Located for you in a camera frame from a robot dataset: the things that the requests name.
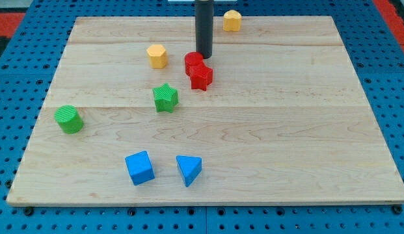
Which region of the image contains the yellow heart block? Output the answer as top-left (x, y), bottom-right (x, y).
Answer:
top-left (222, 10), bottom-right (242, 32)

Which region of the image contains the green star block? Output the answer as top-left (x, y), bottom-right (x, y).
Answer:
top-left (152, 83), bottom-right (178, 112)

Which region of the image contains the red star block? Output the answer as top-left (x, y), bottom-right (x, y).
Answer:
top-left (189, 63), bottom-right (213, 91)

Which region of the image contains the blue triangle block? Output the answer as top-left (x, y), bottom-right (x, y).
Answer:
top-left (176, 155), bottom-right (202, 187)

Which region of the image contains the red cylinder block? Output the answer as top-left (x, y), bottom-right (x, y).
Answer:
top-left (184, 51), bottom-right (204, 76)

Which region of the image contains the yellow hexagon block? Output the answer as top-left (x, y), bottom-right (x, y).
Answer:
top-left (146, 44), bottom-right (168, 69)

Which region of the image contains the wooden board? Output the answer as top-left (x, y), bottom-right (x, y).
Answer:
top-left (7, 16), bottom-right (404, 207)

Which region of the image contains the blue cube block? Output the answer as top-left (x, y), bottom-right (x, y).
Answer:
top-left (125, 151), bottom-right (155, 186)

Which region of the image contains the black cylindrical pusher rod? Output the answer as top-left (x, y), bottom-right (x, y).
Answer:
top-left (195, 0), bottom-right (214, 59)

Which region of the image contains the green cylinder block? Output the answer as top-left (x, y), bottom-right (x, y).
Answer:
top-left (54, 105), bottom-right (84, 134)

